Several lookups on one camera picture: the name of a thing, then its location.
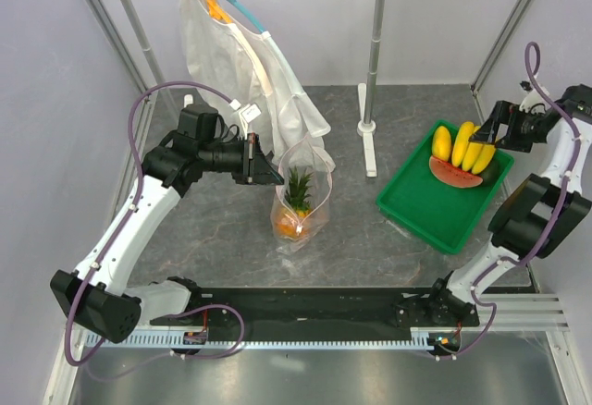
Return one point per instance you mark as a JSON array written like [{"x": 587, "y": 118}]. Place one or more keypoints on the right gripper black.
[{"x": 507, "y": 114}]

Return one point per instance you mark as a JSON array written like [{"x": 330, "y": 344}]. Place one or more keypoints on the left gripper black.
[{"x": 254, "y": 166}]

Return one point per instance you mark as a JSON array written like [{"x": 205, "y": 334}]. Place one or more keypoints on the yellow toy banana bunch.
[{"x": 469, "y": 156}]

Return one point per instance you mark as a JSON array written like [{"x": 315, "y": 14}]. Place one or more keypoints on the dark green toy avocado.
[{"x": 491, "y": 173}]

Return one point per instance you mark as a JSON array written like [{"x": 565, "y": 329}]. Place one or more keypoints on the clear zip top bag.
[{"x": 308, "y": 156}]

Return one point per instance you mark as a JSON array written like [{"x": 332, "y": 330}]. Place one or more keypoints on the toy watermelon slice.
[{"x": 453, "y": 176}]

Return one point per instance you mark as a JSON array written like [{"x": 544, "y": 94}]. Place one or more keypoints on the toy pineapple orange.
[{"x": 287, "y": 219}]

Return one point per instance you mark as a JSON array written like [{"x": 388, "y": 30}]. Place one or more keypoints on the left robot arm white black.
[{"x": 95, "y": 295}]

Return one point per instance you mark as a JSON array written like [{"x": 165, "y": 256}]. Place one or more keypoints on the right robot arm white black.
[{"x": 536, "y": 217}]

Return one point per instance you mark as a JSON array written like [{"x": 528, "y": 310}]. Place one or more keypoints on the yellow toy mango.
[{"x": 441, "y": 144}]

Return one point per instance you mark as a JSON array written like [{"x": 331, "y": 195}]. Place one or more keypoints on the green plastic tray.
[{"x": 442, "y": 216}]

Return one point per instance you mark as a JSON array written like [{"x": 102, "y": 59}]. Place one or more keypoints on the white garment on hanger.
[{"x": 248, "y": 67}]

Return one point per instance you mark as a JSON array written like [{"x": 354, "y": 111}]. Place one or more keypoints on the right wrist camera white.
[{"x": 531, "y": 97}]

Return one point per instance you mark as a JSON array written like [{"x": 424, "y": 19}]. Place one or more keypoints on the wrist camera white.
[
  {"x": 244, "y": 115},
  {"x": 531, "y": 97}
]

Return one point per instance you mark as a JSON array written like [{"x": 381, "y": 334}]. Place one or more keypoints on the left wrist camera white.
[{"x": 244, "y": 115}]

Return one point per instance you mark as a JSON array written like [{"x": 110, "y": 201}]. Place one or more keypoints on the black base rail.
[{"x": 320, "y": 314}]

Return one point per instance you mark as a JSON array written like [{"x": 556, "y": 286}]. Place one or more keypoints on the white cable duct strip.
[{"x": 186, "y": 340}]

